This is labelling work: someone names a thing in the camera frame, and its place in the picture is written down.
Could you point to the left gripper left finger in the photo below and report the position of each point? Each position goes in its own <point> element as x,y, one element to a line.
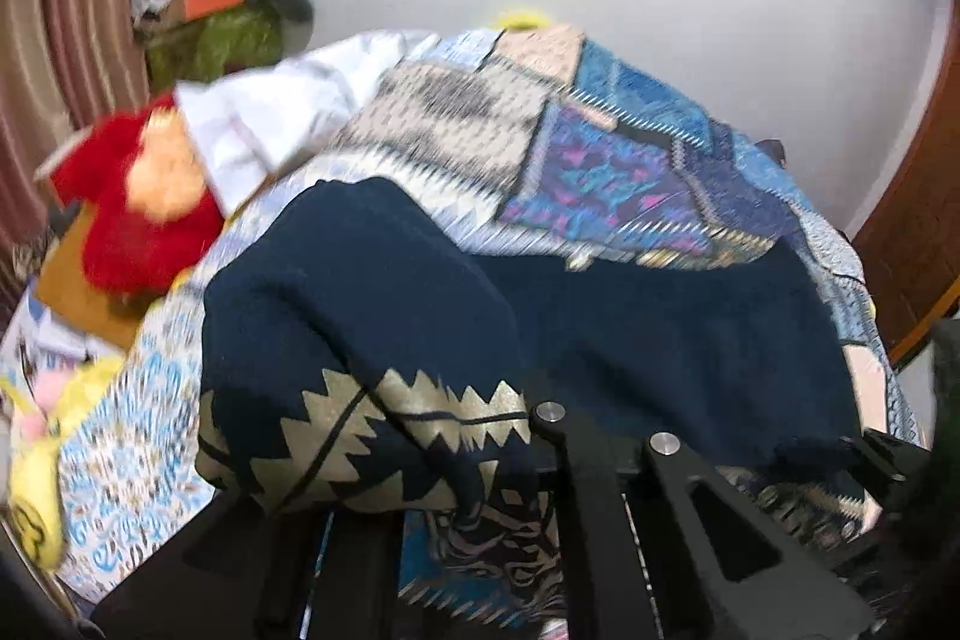
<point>231,572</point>

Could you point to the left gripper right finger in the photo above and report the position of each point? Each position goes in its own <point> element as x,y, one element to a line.
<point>655,543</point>

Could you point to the navy patterned garment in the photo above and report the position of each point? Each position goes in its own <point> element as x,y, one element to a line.
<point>354,353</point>

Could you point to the clothes pile with orange box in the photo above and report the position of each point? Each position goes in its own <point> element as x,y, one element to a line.
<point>203,40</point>

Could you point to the yellow plush toy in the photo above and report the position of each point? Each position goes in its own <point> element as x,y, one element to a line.
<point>45,423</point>

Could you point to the red plush toy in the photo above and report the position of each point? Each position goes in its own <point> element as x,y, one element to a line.
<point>153,214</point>

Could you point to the blue patchwork bedspread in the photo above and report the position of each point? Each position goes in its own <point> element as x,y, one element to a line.
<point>537,142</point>

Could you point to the white pillow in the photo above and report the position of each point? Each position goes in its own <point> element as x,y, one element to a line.
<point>254,125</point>

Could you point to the striped maroon curtain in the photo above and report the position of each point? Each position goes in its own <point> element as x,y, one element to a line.
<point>64,64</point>

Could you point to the wooden door frame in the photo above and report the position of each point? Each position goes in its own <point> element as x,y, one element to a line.
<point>909,244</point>

